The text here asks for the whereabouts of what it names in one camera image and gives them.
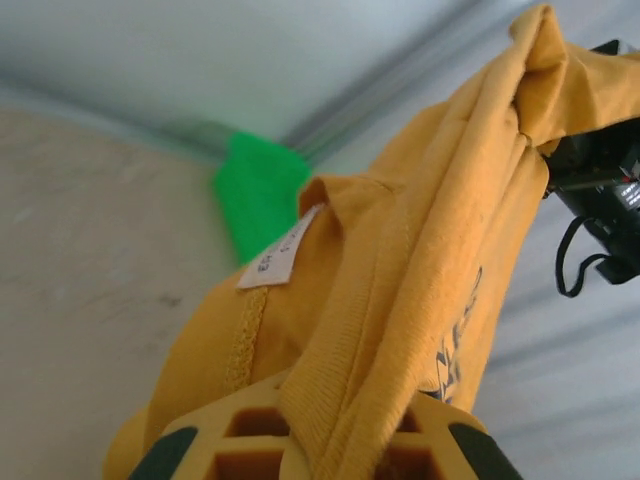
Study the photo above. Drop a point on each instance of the yellow t-shirt with blue print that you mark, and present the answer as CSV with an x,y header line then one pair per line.
x,y
400,250

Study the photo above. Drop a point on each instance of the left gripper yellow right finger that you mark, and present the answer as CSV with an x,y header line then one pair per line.
x,y
460,440

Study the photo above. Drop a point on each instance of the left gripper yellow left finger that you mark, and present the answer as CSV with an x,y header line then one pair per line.
x,y
210,440

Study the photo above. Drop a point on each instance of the aluminium table frame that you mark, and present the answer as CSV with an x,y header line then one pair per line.
x,y
150,132

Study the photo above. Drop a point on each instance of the green plastic mesh basket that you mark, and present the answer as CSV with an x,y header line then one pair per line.
x,y
255,200

